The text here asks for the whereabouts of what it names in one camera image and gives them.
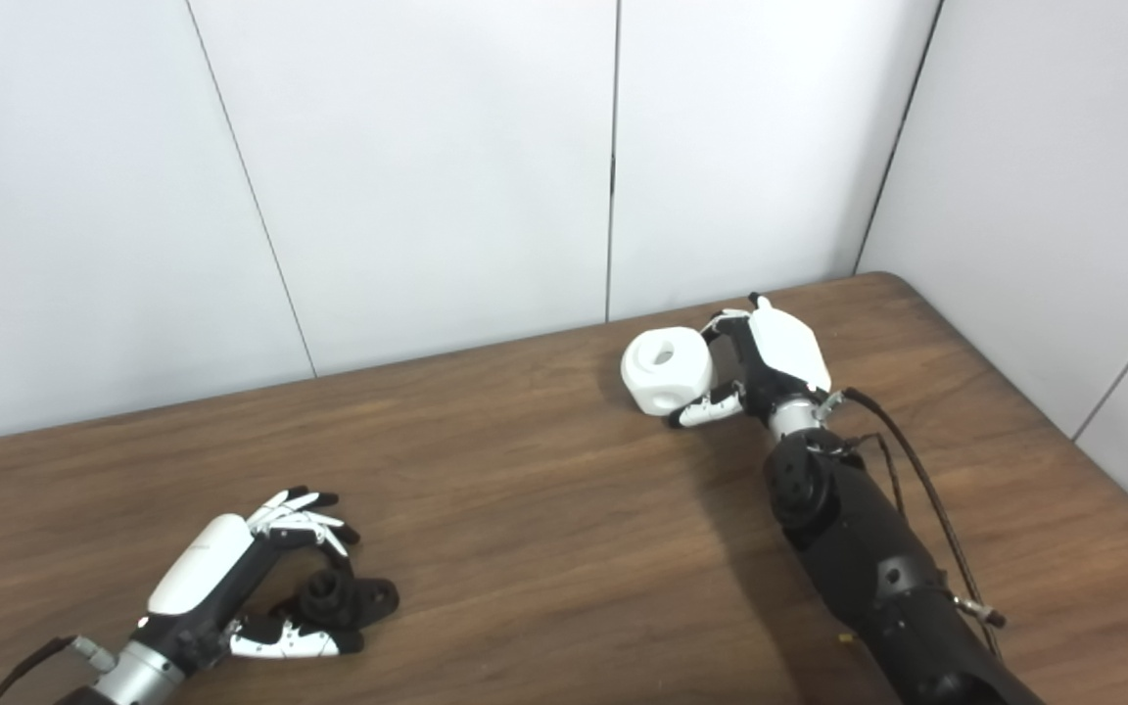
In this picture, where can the black wall panel hinge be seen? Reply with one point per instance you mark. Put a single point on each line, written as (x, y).
(611, 176)

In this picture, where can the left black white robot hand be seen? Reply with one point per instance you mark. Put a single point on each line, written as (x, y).
(197, 568)

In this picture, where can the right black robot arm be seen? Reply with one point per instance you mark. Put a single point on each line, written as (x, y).
(868, 558)

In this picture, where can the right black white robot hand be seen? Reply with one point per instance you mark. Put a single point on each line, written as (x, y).
(784, 348)

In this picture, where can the round white piece with holes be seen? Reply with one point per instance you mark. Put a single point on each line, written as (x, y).
(662, 377)

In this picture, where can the black flanged holder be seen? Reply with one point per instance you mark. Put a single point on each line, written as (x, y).
(349, 597)

